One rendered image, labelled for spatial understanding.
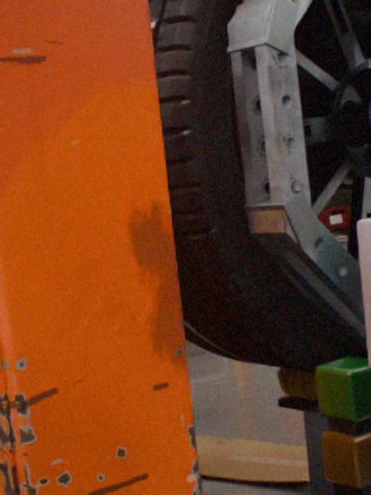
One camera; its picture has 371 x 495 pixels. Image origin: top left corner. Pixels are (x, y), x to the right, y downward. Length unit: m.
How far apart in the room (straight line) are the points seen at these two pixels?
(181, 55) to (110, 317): 0.38
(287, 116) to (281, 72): 0.05
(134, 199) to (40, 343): 0.14
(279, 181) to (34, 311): 0.37
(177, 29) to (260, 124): 0.14
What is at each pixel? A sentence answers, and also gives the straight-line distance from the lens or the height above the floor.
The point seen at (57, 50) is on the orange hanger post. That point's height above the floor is 0.91.
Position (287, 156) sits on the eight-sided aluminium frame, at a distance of 0.99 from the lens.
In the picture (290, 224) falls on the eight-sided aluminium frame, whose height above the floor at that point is 0.75.
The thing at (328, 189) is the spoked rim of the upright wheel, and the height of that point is 0.77.
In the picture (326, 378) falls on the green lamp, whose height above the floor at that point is 0.65.
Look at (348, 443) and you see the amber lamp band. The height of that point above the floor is 0.61.
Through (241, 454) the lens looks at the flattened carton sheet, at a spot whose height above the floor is 0.01.
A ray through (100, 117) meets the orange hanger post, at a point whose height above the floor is 0.86.
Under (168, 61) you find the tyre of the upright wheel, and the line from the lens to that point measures 1.04.
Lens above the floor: 0.81
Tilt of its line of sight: 5 degrees down
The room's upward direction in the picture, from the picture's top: 6 degrees counter-clockwise
